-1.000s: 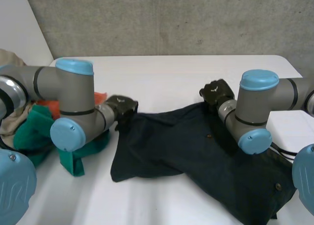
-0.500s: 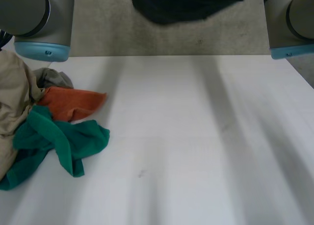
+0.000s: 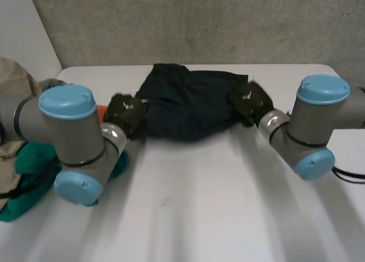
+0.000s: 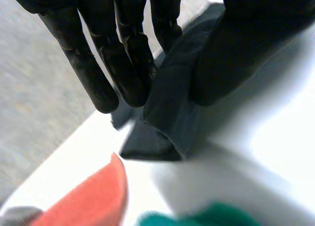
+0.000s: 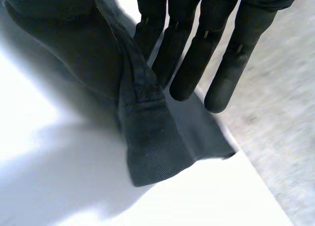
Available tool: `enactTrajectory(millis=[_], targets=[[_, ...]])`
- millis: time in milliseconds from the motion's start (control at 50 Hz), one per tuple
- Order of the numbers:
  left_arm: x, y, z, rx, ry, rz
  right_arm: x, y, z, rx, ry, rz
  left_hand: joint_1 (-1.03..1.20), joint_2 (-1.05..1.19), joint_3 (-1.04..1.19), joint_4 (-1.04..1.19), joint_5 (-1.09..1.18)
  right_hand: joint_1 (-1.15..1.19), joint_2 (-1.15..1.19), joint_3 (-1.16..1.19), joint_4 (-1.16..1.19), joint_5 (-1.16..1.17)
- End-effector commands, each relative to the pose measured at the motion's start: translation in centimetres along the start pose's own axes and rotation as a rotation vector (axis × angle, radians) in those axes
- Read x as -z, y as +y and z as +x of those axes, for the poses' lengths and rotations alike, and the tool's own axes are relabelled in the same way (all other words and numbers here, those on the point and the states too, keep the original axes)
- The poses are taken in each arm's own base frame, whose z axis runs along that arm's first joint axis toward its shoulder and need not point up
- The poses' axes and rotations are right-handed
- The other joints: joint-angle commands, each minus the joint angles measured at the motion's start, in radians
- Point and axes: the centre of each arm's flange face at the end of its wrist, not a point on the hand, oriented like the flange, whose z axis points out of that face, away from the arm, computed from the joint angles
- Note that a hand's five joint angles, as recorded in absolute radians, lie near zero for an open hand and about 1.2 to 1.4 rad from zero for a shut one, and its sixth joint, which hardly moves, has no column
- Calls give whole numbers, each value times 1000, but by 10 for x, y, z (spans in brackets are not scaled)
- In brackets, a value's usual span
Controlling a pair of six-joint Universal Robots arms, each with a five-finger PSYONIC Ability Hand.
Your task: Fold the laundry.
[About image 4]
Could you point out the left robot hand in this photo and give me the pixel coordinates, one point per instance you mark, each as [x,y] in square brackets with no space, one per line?
[246,51]

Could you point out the dark blue cloth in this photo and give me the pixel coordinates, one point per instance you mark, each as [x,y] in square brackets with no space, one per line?
[169,105]

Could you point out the teal towel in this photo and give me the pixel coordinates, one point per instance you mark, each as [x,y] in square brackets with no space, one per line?
[211,216]

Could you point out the coral towel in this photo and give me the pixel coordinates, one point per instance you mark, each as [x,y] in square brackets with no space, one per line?
[93,196]

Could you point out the grey towel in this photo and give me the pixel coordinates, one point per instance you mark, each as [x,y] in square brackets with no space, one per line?
[17,216]

